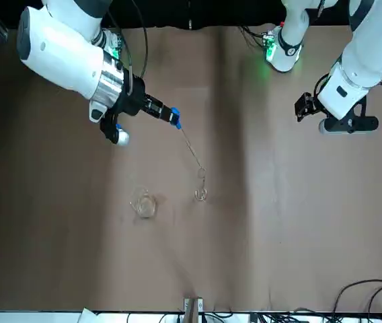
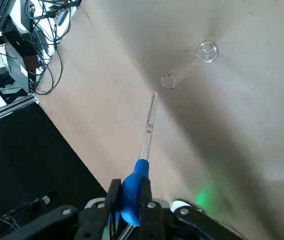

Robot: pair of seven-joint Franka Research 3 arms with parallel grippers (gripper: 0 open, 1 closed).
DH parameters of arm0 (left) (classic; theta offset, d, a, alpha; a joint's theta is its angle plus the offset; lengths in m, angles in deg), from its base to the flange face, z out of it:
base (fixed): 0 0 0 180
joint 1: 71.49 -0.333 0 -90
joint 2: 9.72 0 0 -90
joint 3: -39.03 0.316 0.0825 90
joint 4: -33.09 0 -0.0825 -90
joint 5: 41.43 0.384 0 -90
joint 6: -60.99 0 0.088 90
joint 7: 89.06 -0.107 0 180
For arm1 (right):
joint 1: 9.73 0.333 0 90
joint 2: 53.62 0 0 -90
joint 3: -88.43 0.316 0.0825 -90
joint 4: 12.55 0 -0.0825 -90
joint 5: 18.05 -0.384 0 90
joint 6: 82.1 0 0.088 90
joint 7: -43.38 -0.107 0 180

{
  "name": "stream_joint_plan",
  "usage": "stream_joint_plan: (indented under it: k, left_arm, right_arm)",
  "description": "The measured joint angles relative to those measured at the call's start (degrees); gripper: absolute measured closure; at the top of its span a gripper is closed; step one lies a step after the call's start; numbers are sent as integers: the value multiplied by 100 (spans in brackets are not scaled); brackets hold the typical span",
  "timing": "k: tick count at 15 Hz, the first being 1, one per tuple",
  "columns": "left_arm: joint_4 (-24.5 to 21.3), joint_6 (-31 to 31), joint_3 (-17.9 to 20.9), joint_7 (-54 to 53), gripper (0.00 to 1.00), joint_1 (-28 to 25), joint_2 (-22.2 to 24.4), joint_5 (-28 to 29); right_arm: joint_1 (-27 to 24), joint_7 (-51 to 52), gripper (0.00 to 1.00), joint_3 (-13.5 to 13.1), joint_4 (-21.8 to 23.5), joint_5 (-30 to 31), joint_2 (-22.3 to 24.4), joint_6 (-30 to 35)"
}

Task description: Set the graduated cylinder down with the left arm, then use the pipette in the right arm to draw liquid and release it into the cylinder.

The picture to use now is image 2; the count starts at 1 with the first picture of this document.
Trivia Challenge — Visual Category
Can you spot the black cable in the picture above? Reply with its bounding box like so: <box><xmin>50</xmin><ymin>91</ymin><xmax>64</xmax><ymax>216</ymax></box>
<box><xmin>35</xmin><ymin>37</ymin><xmax>64</xmax><ymax>96</ymax></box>

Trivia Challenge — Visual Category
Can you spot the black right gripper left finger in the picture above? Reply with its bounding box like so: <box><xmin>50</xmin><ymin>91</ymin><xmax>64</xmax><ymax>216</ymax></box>
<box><xmin>6</xmin><ymin>178</ymin><xmax>123</xmax><ymax>240</ymax></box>

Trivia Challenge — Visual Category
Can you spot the glass pipette blue bulb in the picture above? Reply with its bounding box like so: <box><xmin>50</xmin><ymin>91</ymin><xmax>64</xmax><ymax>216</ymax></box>
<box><xmin>115</xmin><ymin>91</ymin><xmax>159</xmax><ymax>240</ymax></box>

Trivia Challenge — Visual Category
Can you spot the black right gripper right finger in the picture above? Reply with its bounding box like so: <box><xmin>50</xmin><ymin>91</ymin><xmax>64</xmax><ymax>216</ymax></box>
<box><xmin>136</xmin><ymin>178</ymin><xmax>246</xmax><ymax>240</ymax></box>

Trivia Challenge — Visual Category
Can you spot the aluminium frame post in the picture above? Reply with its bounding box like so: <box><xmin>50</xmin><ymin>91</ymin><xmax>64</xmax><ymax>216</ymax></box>
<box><xmin>0</xmin><ymin>93</ymin><xmax>41</xmax><ymax>126</ymax></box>

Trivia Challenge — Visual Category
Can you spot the grey USB hub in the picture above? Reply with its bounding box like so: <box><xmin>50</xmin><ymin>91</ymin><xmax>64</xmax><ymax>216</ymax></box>
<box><xmin>54</xmin><ymin>7</ymin><xmax>69</xmax><ymax>26</ymax></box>

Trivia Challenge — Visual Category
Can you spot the black mini computer red logo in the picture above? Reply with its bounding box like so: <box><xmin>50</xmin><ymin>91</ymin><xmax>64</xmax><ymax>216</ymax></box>
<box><xmin>5</xmin><ymin>53</ymin><xmax>38</xmax><ymax>95</ymax></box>

